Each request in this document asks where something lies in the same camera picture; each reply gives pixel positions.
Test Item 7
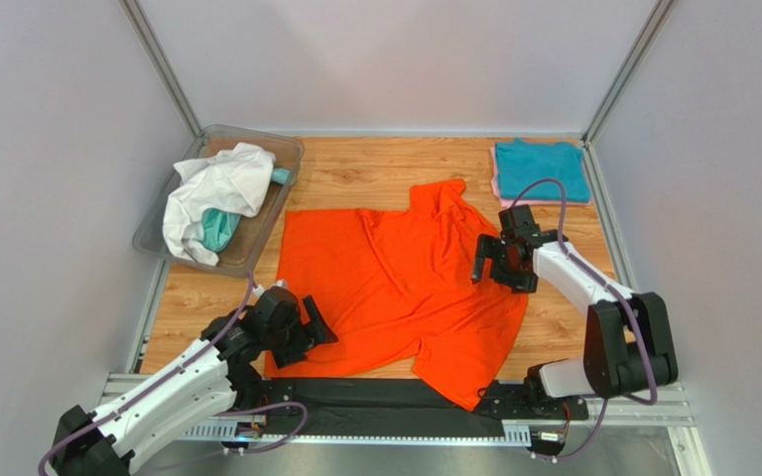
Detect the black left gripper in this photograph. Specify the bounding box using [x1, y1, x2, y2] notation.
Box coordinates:
[264, 295, 338, 367]

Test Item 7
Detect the orange t-shirt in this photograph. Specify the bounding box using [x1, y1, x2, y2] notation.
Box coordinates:
[264, 179, 529, 410]

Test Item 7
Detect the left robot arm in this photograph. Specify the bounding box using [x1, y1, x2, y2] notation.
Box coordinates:
[38, 285, 338, 475]

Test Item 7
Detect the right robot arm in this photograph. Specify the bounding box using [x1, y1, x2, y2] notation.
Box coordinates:
[471, 205, 679, 405]

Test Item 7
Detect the folded pink t-shirt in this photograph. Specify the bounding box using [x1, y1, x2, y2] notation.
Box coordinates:
[489, 147, 592, 208]

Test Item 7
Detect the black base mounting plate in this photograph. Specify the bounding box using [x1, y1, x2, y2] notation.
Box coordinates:
[240, 378, 590, 438]

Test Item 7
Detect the folded blue t-shirt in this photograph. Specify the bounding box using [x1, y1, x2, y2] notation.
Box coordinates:
[493, 138, 591, 202]

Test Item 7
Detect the teal green t-shirt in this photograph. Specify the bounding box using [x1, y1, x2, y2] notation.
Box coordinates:
[167, 157, 291, 264]

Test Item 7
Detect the white t-shirt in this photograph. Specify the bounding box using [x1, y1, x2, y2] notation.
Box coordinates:
[162, 143, 276, 266]

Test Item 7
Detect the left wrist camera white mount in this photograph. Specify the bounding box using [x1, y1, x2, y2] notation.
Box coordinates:
[252, 279, 289, 298]

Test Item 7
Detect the aluminium frame rail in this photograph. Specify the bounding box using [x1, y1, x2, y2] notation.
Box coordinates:
[73, 372, 712, 476]

